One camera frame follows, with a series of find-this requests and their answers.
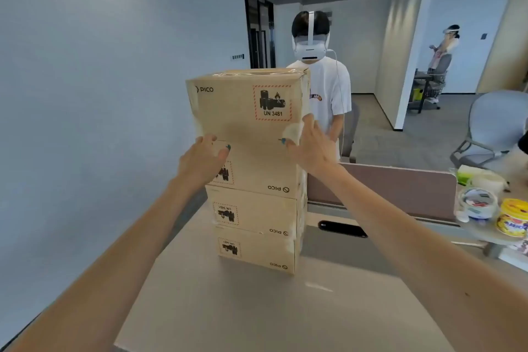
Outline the person's left hand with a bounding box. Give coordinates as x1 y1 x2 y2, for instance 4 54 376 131
177 135 232 196

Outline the person's right hand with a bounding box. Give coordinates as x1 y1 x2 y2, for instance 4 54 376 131
280 113 350 183

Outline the person's left forearm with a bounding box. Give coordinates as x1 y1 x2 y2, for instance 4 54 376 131
8 176 213 352

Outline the person's right forearm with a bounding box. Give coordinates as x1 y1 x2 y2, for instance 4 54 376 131
329 168 528 352

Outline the black desk power socket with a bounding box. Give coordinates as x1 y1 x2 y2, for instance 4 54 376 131
318 220 368 239

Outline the mauve desk divider panel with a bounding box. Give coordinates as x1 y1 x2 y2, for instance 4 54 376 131
307 162 459 223

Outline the white VR headset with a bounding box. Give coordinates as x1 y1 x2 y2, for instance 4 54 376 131
291 11 331 62

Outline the black door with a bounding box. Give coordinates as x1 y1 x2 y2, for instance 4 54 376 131
244 0 276 69

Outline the green tissue pack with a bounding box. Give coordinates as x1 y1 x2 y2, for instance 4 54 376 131
455 164 483 186

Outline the white tape roll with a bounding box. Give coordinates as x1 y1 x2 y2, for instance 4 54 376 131
456 187 500 223

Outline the white plastic tub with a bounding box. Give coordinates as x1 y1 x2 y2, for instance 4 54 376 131
470 172 512 194

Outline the round beige shelf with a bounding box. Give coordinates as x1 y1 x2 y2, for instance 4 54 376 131
453 207 528 257

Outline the yellow lid jar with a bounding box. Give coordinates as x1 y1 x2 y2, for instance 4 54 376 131
496 198 528 238

